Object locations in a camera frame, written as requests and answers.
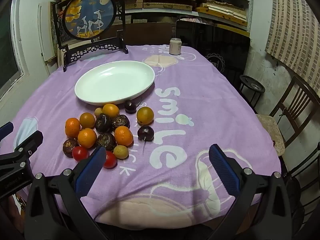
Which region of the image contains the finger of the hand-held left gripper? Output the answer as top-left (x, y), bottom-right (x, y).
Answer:
top-left (0, 121), bottom-right (14, 141)
top-left (0, 131), bottom-right (44, 173)

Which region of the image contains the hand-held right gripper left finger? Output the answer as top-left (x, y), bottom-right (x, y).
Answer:
top-left (24, 146), bottom-right (108, 240)

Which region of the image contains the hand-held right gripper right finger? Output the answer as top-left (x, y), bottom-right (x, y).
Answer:
top-left (208, 144), bottom-right (293, 240)

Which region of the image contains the red cherry tomato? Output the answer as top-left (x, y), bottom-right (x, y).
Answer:
top-left (72, 146), bottom-right (89, 162)
top-left (103, 151), bottom-right (117, 169)

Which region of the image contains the dark water chestnut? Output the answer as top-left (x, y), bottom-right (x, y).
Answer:
top-left (62, 138), bottom-right (80, 158)
top-left (95, 113), bottom-right (112, 134)

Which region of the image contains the dark purple cherry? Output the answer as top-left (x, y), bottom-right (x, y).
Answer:
top-left (124, 100), bottom-right (137, 114)
top-left (137, 126), bottom-right (155, 153)

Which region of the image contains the yellowish orange mandarin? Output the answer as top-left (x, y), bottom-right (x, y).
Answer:
top-left (136, 106), bottom-right (155, 126)

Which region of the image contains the white oval plate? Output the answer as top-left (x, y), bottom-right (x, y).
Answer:
top-left (74, 60), bottom-right (155, 106)

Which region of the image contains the brown wooden chair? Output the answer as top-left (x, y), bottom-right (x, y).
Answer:
top-left (255, 75), bottom-right (320, 170)

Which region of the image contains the window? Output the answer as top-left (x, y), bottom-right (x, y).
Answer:
top-left (0, 0), bottom-right (24, 98)

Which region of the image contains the purple printed blanket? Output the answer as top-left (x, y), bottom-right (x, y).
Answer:
top-left (0, 45), bottom-right (282, 225)

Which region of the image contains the round black metal stand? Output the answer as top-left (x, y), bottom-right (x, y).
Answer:
top-left (239, 74), bottom-right (265, 110)

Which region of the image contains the black glossy panel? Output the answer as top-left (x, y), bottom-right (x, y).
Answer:
top-left (175, 19), bottom-right (251, 90)

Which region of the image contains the pale beverage can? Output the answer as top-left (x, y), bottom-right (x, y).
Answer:
top-left (169, 38), bottom-right (182, 56)

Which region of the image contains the round deer picture screen ornament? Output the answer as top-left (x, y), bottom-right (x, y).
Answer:
top-left (51, 0), bottom-right (129, 72)

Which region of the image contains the brown board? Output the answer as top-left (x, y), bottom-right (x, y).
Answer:
top-left (124, 22), bottom-right (176, 46)

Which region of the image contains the checkered beige curtain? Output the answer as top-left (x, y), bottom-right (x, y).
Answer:
top-left (265, 0), bottom-right (320, 93)

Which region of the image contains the white shelf rack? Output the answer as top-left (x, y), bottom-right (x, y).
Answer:
top-left (124, 0), bottom-right (252, 37)

